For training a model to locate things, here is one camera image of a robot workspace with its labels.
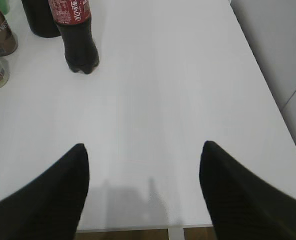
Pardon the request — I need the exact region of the green soda bottle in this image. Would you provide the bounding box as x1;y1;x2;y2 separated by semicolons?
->
0;0;10;15

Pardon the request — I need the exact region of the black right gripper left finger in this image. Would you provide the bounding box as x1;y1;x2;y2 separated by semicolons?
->
0;143;90;240

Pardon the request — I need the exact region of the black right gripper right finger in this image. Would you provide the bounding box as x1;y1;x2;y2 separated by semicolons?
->
199;141;296;240

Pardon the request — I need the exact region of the black ceramic mug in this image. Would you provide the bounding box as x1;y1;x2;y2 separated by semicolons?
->
21;0;60;38

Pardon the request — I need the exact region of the cola bottle red label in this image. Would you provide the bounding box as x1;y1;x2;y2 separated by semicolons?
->
48;0;99;75

